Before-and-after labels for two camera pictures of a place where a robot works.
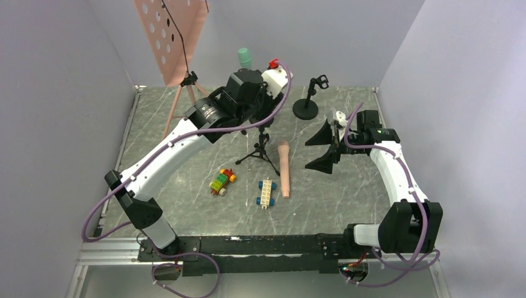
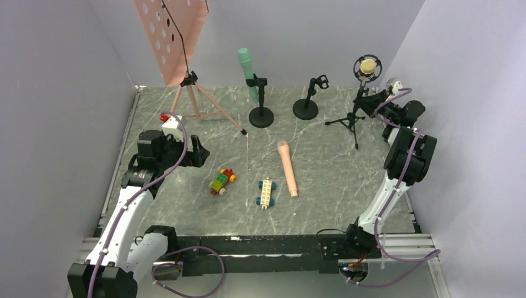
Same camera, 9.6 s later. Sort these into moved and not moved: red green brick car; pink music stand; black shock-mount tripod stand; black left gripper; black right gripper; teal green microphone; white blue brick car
Moved: black right gripper; black left gripper; black shock-mount tripod stand
Not moved: red green brick car; white blue brick car; pink music stand; teal green microphone
